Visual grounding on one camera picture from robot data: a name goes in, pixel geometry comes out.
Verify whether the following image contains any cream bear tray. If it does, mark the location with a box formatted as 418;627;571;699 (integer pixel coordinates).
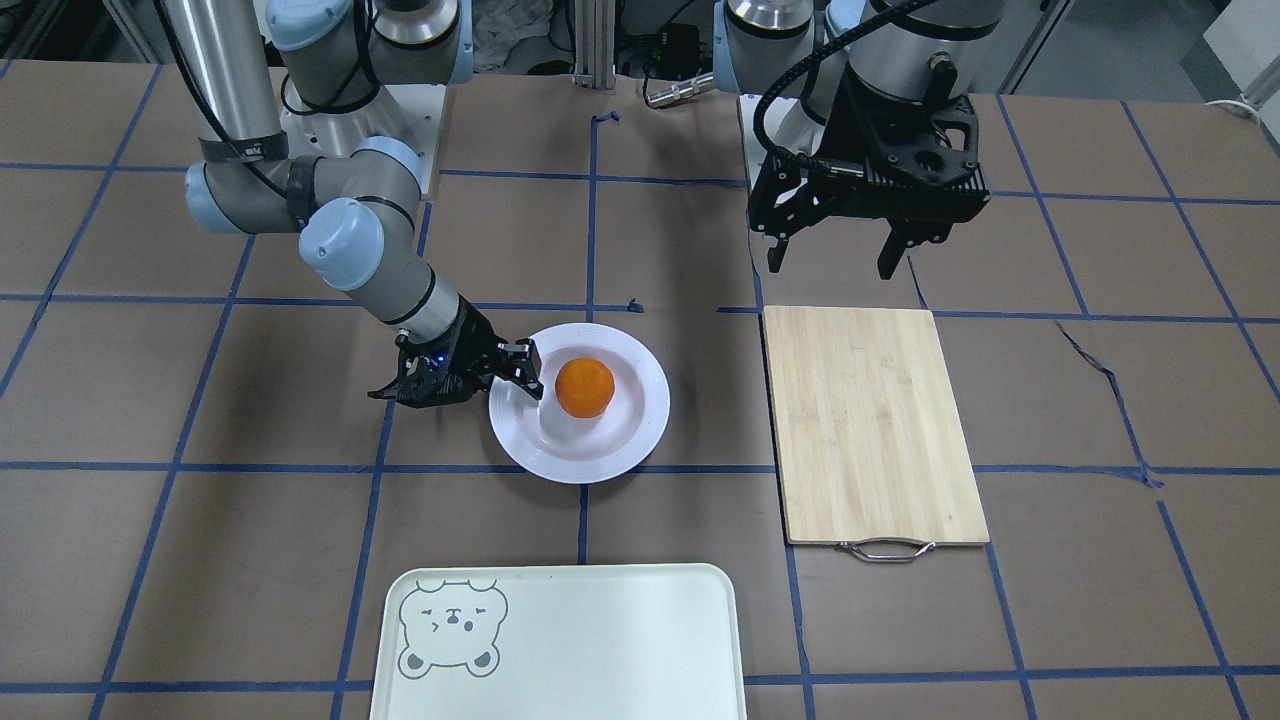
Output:
370;562;748;719

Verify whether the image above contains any aluminium frame post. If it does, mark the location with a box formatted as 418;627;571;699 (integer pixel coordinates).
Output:
572;0;617;94

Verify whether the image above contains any metal cutting board handle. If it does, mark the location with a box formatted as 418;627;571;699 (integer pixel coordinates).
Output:
836;541;938;564

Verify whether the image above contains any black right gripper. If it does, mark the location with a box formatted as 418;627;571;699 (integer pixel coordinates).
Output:
367;300;545;407

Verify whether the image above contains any white ridged plate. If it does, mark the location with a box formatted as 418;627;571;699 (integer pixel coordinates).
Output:
488;323;669;484

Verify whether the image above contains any orange fruit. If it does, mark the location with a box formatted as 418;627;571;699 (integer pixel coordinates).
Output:
556;357;614;419

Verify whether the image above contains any bamboo cutting board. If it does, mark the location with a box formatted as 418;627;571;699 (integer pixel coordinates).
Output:
763;305;989;546

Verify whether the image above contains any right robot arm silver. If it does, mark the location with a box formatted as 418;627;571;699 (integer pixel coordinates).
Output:
155;1;544;407

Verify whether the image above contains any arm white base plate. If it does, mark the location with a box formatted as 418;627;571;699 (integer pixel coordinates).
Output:
739;95;801;191
280;81;447;200

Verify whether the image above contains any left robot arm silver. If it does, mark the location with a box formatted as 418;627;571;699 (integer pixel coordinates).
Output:
713;1;1006;279

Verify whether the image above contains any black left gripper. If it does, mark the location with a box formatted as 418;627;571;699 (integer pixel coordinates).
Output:
748;70;991;281

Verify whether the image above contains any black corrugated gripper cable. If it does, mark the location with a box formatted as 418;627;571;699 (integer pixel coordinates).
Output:
753;0;941;181

